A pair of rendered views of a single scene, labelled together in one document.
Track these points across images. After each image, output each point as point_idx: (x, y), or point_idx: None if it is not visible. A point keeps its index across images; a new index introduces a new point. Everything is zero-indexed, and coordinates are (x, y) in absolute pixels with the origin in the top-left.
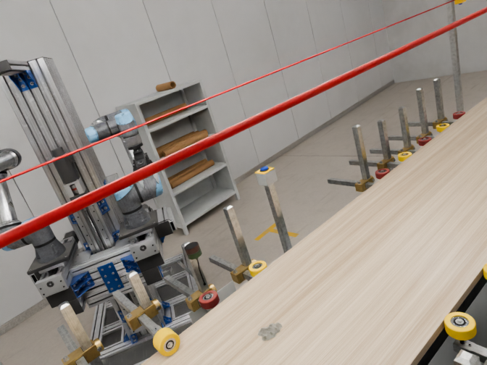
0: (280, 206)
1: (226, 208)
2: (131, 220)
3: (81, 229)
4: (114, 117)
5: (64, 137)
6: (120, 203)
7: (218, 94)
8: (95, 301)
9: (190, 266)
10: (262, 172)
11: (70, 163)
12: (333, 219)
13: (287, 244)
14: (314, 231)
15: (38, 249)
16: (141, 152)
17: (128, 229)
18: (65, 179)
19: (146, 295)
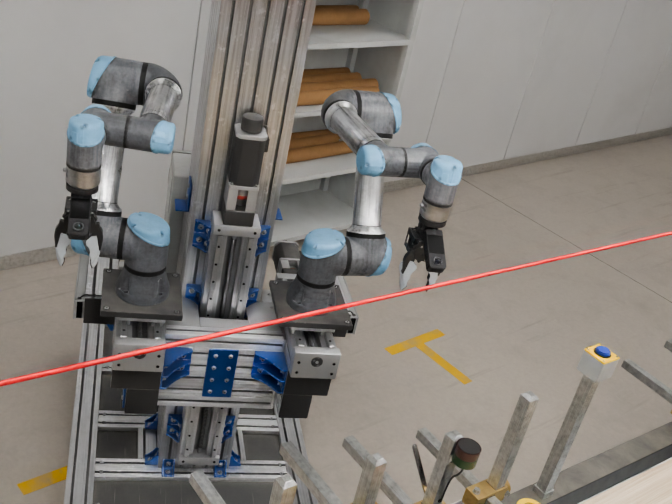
0: (585, 413)
1: (529, 398)
2: (311, 300)
3: (209, 266)
4: (372, 106)
5: (272, 100)
6: (311, 263)
7: (644, 240)
8: (170, 398)
9: (440, 468)
10: (600, 359)
11: (263, 153)
12: (654, 476)
13: (555, 471)
14: (624, 485)
15: (135, 277)
16: (441, 238)
17: (296, 310)
18: (239, 177)
19: (374, 497)
